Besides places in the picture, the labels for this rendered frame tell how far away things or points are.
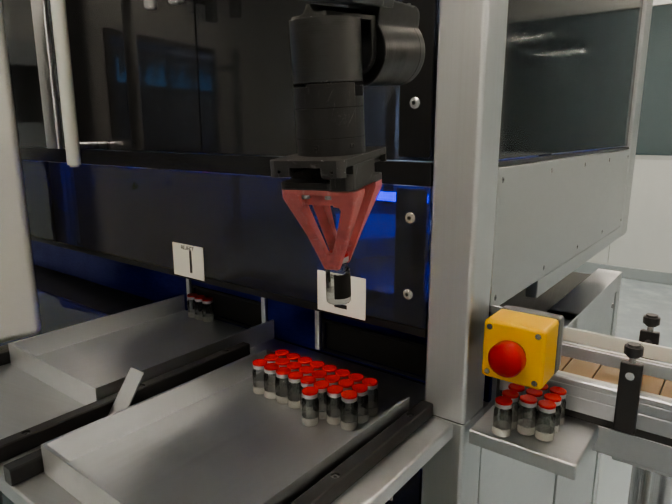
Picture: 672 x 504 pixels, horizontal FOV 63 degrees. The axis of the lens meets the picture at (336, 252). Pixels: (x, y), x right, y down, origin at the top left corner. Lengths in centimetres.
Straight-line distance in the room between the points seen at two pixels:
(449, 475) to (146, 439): 39
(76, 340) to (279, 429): 48
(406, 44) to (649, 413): 52
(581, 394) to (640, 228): 455
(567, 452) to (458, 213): 31
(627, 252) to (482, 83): 475
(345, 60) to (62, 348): 78
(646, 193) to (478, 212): 463
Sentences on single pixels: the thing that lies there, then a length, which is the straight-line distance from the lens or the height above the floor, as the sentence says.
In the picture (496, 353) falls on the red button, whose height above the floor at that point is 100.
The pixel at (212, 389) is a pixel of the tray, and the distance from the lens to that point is 82.
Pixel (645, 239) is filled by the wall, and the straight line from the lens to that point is 532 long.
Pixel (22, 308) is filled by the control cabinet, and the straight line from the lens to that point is 138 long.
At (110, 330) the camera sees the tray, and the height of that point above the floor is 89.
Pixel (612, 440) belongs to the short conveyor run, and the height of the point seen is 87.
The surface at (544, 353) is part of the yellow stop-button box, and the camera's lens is 66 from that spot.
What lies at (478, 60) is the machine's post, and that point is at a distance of 66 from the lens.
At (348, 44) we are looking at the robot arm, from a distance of 45.
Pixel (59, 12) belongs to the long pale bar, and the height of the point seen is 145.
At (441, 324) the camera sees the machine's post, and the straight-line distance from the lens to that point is 71.
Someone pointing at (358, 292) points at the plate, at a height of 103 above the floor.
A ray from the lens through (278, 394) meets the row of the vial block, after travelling 78.
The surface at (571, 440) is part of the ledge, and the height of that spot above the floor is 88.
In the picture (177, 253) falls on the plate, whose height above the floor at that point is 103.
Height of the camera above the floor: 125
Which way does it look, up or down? 12 degrees down
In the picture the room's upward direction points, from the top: straight up
